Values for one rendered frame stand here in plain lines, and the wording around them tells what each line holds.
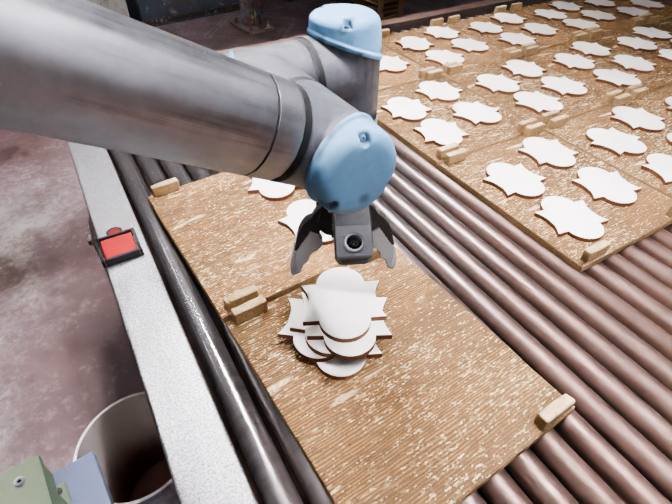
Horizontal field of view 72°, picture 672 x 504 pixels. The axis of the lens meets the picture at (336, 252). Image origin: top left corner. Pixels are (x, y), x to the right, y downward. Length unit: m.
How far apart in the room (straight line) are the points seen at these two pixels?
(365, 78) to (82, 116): 0.31
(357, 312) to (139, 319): 0.38
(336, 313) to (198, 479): 0.29
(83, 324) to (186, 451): 1.57
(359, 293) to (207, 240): 0.35
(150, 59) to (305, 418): 0.51
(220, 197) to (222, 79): 0.76
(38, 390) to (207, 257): 1.30
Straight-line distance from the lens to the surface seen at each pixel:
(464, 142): 1.26
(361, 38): 0.49
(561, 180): 1.19
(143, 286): 0.92
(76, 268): 2.50
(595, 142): 1.37
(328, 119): 0.35
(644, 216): 1.16
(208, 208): 1.02
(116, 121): 0.28
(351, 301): 0.72
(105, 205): 1.15
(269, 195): 1.02
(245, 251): 0.90
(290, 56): 0.47
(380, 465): 0.65
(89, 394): 1.99
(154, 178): 1.19
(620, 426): 0.79
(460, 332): 0.78
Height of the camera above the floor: 1.53
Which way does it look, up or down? 43 degrees down
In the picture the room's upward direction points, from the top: straight up
